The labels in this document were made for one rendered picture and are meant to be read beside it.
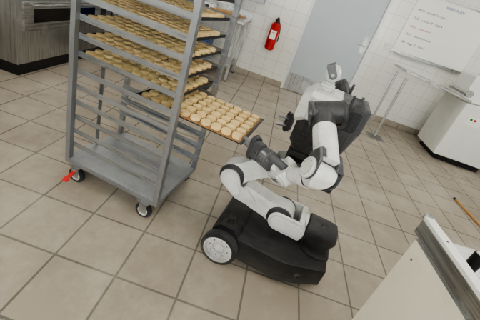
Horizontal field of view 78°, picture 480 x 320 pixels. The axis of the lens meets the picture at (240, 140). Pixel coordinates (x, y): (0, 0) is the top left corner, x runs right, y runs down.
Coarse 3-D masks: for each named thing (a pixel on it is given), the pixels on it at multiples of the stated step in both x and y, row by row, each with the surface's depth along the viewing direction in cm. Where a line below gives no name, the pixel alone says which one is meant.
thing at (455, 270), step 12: (432, 216) 86; (420, 228) 87; (432, 228) 82; (420, 240) 85; (432, 240) 81; (444, 240) 78; (432, 252) 80; (444, 252) 76; (456, 252) 75; (444, 264) 75; (456, 264) 72; (468, 264) 72; (444, 276) 74; (456, 276) 71; (468, 276) 68; (456, 288) 70; (468, 288) 67; (468, 300) 67; (468, 312) 66
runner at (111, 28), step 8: (80, 16) 142; (88, 16) 140; (96, 24) 140; (104, 24) 139; (112, 32) 139; (120, 32) 138; (128, 32) 136; (136, 40) 136; (144, 40) 135; (152, 48) 135; (160, 48) 134; (176, 56) 133; (192, 64) 133
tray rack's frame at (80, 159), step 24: (72, 0) 137; (72, 24) 141; (72, 48) 146; (72, 72) 152; (72, 96) 158; (72, 120) 165; (72, 144) 173; (96, 144) 195; (120, 144) 203; (144, 144) 211; (72, 168) 177; (96, 168) 175; (144, 168) 188; (168, 168) 196; (192, 168) 204; (144, 192) 170; (168, 192) 175
